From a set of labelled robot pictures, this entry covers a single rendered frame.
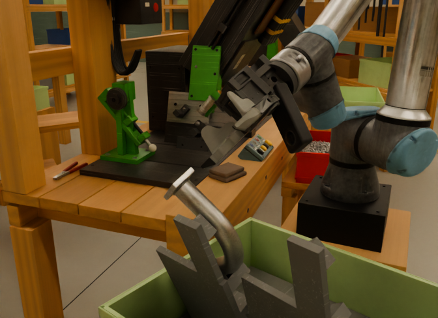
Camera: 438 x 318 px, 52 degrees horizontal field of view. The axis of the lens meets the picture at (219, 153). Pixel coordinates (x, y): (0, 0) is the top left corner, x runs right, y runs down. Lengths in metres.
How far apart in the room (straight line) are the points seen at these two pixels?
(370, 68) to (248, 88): 3.63
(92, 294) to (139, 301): 1.69
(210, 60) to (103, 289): 1.38
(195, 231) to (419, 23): 0.66
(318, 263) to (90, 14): 1.30
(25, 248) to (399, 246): 1.10
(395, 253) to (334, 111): 0.44
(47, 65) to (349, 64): 3.49
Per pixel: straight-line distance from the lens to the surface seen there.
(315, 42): 0.85
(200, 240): 0.61
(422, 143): 1.04
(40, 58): 1.58
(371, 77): 4.32
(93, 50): 1.66
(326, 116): 0.89
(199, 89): 1.72
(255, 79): 0.73
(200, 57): 1.74
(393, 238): 1.24
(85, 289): 2.55
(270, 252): 1.02
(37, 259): 1.55
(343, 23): 1.04
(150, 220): 1.22
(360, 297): 0.95
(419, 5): 1.03
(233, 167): 1.42
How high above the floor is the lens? 1.42
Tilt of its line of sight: 18 degrees down
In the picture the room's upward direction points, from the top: straight up
